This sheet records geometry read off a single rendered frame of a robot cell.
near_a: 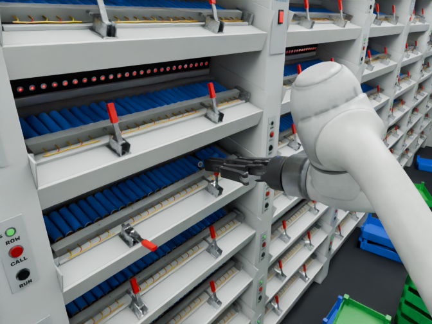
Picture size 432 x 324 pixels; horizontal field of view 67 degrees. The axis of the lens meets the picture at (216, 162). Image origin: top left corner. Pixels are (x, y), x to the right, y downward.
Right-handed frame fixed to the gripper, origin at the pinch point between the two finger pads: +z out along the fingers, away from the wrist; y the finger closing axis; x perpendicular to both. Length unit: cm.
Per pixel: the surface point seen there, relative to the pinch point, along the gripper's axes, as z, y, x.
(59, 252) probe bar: 5.4, -39.5, -4.5
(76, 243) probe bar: 5.5, -36.2, -4.4
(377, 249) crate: 2, 135, -101
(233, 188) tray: 1.3, 6.0, -8.8
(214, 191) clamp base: 1.7, -1.0, -7.3
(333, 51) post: 6, 88, 22
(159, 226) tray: 2.0, -19.5, -8.2
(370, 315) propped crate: -14, 71, -94
